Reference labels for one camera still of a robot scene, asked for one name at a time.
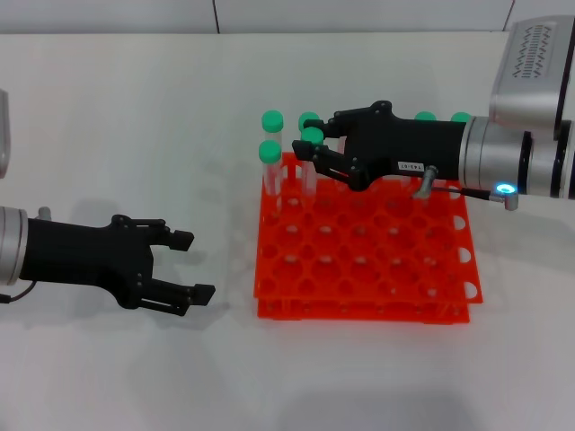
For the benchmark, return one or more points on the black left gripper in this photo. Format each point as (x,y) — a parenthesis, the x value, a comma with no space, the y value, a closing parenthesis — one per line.
(81,256)

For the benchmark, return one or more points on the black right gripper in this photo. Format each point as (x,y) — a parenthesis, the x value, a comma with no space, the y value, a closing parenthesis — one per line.
(411,143)

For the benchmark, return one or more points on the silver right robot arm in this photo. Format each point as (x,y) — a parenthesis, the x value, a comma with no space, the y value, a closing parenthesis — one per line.
(503,152)

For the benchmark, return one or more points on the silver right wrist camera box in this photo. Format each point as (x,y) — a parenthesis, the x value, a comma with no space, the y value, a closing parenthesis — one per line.
(530,67)

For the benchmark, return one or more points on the orange test tube rack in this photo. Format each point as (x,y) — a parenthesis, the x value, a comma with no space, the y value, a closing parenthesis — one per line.
(359,269)

